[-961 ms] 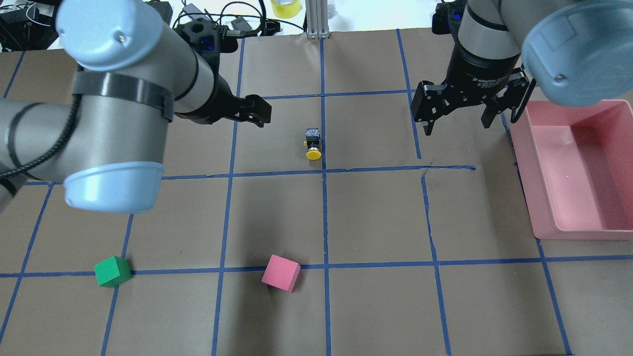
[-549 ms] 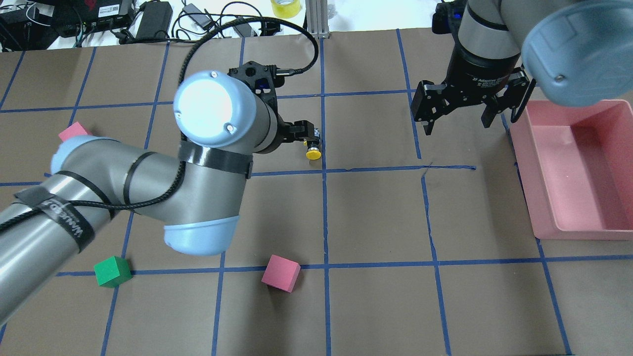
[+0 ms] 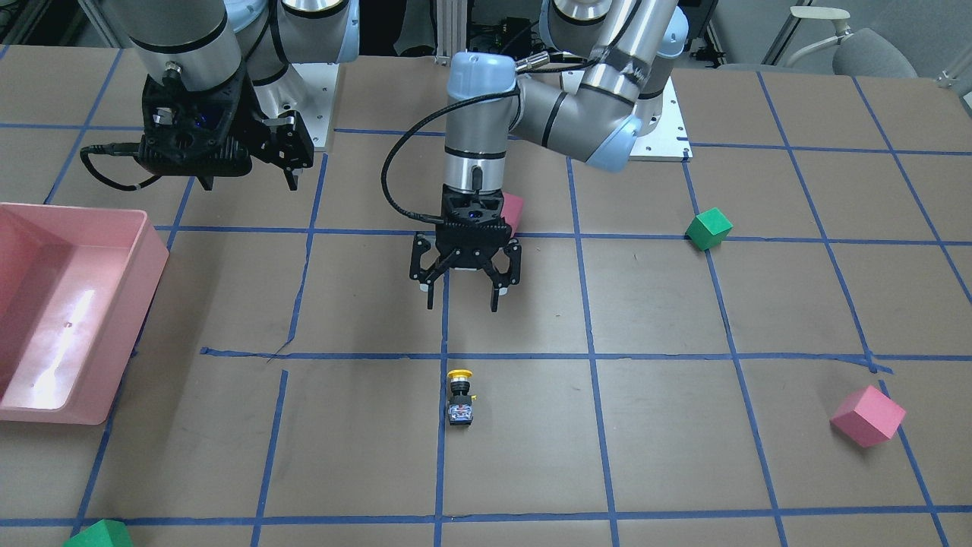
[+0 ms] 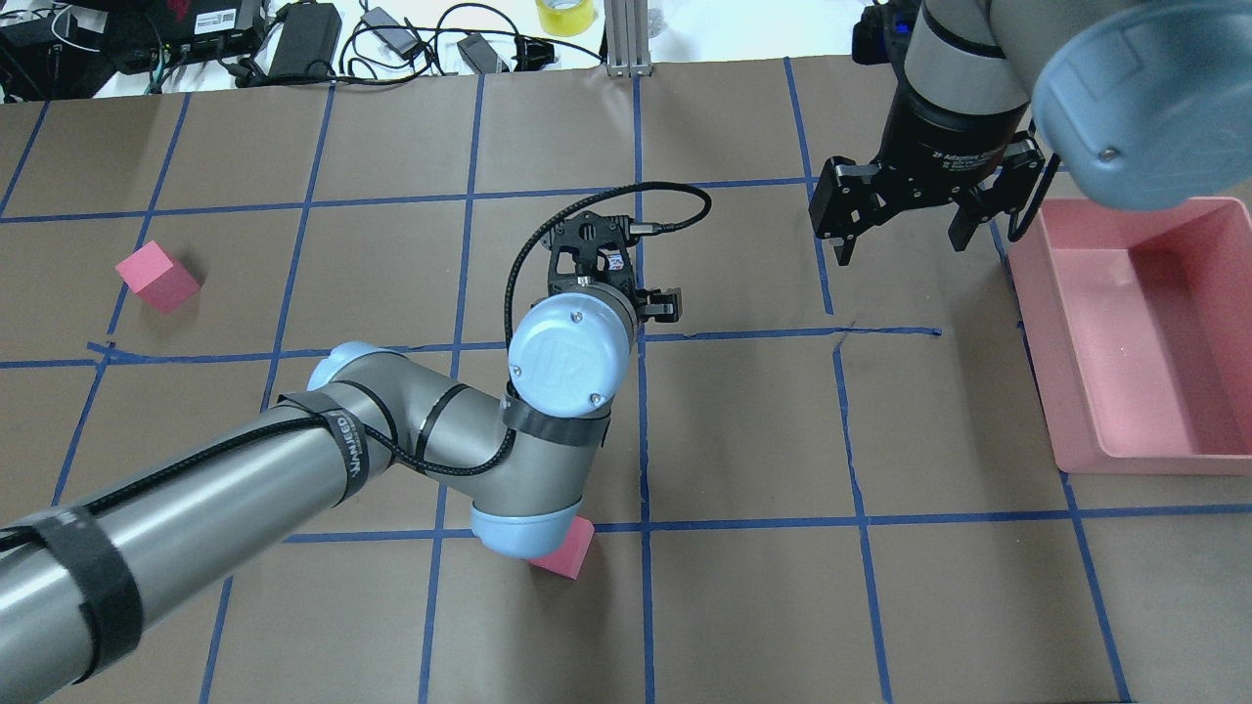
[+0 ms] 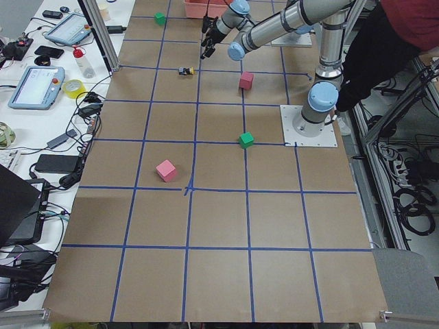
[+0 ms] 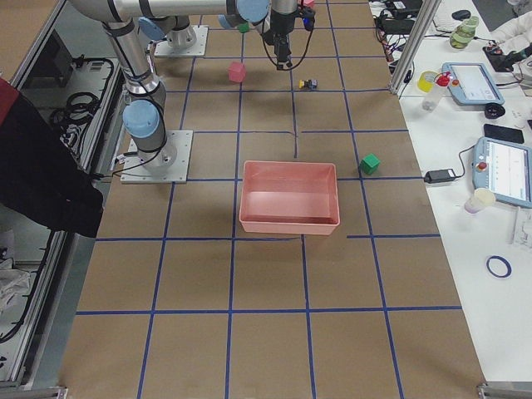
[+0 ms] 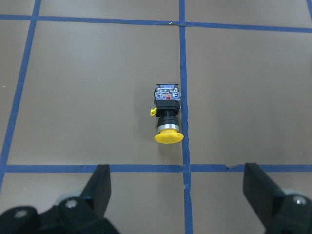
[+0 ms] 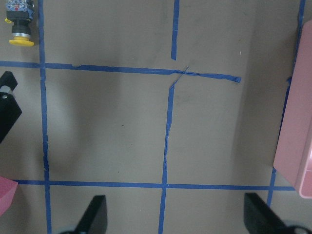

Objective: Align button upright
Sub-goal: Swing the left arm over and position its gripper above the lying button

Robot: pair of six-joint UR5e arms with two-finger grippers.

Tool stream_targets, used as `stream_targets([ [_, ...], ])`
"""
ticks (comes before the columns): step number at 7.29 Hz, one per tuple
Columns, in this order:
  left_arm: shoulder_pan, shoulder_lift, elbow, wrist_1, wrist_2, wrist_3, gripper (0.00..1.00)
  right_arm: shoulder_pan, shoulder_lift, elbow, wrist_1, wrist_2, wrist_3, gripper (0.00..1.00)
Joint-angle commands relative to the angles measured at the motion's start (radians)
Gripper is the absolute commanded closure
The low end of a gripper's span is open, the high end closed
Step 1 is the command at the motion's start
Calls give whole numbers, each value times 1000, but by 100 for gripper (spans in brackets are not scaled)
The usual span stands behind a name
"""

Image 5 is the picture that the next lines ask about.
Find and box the silver robot arm near bin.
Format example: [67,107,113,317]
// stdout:
[200,1,356,61]

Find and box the green tape rolls stack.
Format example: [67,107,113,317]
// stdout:
[0,122,16,149]

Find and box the plastic cup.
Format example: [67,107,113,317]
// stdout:
[98,3,110,21]

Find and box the yellow tape roll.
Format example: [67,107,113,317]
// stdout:
[62,80,86,99]

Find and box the teach pendant far side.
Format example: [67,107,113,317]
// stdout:
[8,66,65,110]

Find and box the person in red shirt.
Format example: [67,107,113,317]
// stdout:
[336,0,438,112]

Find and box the clear squeeze bottle red cap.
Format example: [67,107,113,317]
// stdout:
[73,47,95,79]

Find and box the pink cube near robot bases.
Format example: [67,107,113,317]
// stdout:
[239,71,254,90]

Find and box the green cube near far base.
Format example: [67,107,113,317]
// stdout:
[238,132,254,149]

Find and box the black gripper near bin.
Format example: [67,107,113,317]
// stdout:
[200,19,225,59]

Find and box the metal base plate near bin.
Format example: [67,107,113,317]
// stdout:
[271,32,312,48]

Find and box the black smartphone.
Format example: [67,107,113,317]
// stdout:
[34,45,64,59]

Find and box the aluminium frame post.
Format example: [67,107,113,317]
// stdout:
[78,0,120,73]

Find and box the pink plastic bin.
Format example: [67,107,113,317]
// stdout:
[183,0,230,19]

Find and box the pink cube far end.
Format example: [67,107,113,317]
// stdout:
[156,159,177,182]

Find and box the black power adapter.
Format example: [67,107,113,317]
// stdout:
[106,25,127,34]

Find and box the green cube beside bin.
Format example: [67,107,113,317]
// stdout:
[154,12,167,25]

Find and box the teach pendant near bin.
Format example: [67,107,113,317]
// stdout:
[44,13,91,46]

